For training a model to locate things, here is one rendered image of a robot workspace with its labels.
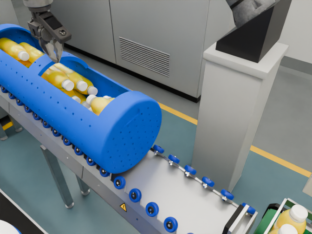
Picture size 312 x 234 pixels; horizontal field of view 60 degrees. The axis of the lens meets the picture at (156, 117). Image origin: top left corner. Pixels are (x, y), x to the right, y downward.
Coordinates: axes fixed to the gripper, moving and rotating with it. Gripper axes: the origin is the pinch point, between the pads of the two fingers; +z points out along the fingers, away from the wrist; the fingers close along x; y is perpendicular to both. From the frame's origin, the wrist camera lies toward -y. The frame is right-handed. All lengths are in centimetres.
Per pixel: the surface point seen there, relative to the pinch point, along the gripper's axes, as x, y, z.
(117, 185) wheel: 12, -41, 27
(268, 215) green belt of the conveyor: -16, -84, 34
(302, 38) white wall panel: -274, -23, 84
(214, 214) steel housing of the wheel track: -3, -71, 31
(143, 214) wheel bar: 12, -53, 31
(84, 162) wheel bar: 11.6, -21.9, 30.8
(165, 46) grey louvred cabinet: -140, 62, 70
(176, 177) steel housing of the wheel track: -6, -53, 31
